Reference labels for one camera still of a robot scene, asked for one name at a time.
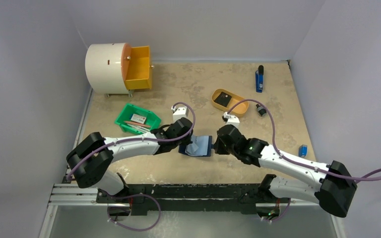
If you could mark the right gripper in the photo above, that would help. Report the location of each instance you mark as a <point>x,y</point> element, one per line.
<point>217,144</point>

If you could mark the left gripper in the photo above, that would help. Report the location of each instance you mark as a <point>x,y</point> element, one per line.
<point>187,140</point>

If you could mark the blue leather card holder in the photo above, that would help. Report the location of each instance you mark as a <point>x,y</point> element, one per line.
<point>201,146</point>

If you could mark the black card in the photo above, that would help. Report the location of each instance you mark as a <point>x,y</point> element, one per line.
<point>223,99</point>

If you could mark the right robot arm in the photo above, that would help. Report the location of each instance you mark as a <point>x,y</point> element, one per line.
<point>328,185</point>

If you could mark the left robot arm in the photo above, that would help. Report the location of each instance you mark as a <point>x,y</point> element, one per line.
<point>90,160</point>

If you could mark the tan oval tray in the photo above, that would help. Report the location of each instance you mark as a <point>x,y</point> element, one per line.
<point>238,110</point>

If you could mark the small black cylinder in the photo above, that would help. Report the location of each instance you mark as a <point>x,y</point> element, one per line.
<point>260,110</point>

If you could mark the green plastic bin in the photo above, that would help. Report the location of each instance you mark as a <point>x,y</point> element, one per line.
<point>126,125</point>

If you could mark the orange drawer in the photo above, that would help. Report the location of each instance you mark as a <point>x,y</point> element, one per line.
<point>139,74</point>

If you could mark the blue black stapler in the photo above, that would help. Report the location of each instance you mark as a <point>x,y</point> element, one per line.
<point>259,79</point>

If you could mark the small blue block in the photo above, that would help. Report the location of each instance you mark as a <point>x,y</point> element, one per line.
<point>303,150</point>

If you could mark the white cylindrical drawer cabinet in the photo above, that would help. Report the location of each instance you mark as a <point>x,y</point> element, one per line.
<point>106,67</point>

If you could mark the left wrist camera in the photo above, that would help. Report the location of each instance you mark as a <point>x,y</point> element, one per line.
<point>179,112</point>

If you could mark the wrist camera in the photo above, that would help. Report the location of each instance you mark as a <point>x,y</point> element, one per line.
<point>179,112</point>
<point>231,119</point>

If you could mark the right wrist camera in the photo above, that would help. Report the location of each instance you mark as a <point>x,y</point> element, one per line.
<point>231,119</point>

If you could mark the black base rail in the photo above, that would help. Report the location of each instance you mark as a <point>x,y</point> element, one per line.
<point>246,198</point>

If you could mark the aluminium frame rail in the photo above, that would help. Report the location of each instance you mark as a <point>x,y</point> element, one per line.
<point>66,194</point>

